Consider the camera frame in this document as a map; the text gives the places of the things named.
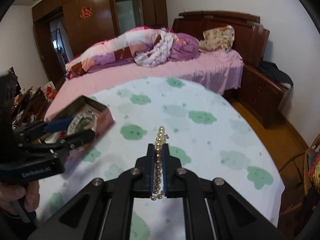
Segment pearl necklace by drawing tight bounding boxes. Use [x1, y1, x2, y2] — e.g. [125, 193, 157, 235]
[150, 126, 171, 202]

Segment person's left hand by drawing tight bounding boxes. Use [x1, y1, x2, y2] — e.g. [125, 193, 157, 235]
[1, 181, 40, 215]

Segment cluttered side table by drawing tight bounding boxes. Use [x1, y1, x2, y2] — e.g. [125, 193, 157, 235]
[11, 81, 57, 129]

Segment pink metal tin box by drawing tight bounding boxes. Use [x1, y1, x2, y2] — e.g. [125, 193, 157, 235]
[42, 95, 116, 156]

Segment green cloud tablecloth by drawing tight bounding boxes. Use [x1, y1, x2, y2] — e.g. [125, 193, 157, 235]
[31, 77, 284, 239]

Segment patchwork pink quilt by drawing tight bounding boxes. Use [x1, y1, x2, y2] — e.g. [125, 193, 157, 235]
[65, 26, 168, 80]

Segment white floral cloth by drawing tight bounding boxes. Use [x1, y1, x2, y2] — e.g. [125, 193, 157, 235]
[134, 29, 178, 68]

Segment wooden nightstand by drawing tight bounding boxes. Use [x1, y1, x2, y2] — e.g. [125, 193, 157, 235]
[239, 65, 291, 129]

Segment purple folded blanket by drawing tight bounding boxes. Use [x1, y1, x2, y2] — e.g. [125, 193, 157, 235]
[169, 33, 200, 61]

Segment brown wooden wardrobe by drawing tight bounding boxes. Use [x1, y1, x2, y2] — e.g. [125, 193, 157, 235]
[32, 0, 168, 83]

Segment wooden chair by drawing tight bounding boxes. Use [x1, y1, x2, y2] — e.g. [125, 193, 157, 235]
[279, 135, 319, 216]

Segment floral pillow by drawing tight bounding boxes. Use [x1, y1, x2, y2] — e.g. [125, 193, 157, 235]
[199, 25, 235, 53]

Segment black clothes on nightstand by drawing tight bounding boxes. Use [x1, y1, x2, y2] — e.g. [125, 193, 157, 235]
[258, 61, 294, 87]

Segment colourful cushion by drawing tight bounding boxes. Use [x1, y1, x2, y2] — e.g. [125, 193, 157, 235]
[308, 152, 320, 192]

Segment dark wooden headboard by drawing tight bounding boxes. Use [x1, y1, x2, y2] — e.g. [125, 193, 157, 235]
[172, 11, 270, 67]

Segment green bead bracelet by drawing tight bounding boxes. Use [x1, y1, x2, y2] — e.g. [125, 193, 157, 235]
[67, 109, 97, 136]

